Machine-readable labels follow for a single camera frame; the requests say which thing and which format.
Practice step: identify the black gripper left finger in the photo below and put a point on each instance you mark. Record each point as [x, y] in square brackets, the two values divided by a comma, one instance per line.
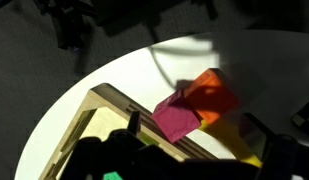
[134, 123]

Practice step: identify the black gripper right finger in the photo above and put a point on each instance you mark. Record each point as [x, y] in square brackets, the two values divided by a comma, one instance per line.
[257, 135]

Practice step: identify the dark green building block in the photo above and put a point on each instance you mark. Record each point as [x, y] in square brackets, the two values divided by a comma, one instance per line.
[112, 176]

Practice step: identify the yellow toy banana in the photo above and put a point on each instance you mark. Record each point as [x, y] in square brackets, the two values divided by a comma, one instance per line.
[230, 138]

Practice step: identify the magenta building block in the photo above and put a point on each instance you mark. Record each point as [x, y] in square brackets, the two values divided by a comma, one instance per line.
[175, 120]

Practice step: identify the orange building block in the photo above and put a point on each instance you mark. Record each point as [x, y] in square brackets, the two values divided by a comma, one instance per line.
[210, 96]

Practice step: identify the dark floor equipment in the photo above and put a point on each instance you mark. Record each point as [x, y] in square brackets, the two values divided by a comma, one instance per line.
[67, 23]

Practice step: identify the wooden tray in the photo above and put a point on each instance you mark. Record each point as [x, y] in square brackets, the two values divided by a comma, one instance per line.
[107, 96]

